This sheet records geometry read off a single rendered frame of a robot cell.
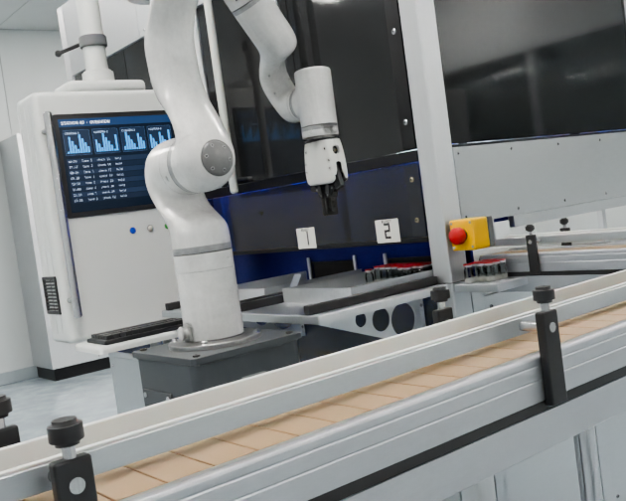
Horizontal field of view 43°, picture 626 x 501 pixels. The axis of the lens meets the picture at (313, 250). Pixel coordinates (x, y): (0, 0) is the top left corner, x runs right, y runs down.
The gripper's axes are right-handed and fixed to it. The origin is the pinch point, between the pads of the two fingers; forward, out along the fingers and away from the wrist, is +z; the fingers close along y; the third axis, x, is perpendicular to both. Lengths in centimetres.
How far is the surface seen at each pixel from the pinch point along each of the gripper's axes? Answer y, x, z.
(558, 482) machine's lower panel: -13, -56, 81
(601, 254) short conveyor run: -46, -34, 18
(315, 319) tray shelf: -9.7, 16.1, 23.1
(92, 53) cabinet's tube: 95, 8, -57
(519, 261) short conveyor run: -24.6, -34.5, 18.6
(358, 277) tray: 19.4, -23.1, 19.8
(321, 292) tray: 4.6, 2.1, 19.7
